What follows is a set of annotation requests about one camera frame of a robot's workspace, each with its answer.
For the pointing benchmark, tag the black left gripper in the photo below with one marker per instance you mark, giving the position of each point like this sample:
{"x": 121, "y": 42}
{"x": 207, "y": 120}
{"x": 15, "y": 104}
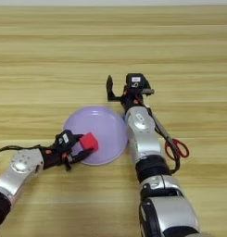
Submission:
{"x": 53, "y": 155}

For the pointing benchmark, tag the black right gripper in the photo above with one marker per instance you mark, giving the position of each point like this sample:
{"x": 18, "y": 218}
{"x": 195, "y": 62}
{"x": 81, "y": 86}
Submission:
{"x": 132, "y": 98}

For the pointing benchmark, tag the red cube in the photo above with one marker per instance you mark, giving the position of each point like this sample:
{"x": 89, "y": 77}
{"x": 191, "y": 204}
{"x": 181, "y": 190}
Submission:
{"x": 89, "y": 142}

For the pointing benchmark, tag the round purple plate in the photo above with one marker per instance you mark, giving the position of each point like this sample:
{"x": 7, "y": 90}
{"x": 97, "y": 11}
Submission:
{"x": 105, "y": 132}

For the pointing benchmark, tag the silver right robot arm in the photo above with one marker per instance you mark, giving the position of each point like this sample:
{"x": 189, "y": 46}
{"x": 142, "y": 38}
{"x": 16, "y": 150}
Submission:
{"x": 145, "y": 142}

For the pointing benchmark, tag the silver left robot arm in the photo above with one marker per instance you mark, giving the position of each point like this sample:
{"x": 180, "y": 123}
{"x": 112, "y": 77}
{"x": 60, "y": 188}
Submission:
{"x": 22, "y": 166}

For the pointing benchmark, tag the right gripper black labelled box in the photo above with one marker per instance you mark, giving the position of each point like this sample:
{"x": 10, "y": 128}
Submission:
{"x": 135, "y": 80}

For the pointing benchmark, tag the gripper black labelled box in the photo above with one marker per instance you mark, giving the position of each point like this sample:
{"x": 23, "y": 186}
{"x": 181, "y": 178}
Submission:
{"x": 65, "y": 138}
{"x": 135, "y": 80}

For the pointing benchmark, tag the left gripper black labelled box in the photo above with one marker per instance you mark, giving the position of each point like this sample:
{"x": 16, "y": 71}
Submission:
{"x": 65, "y": 138}

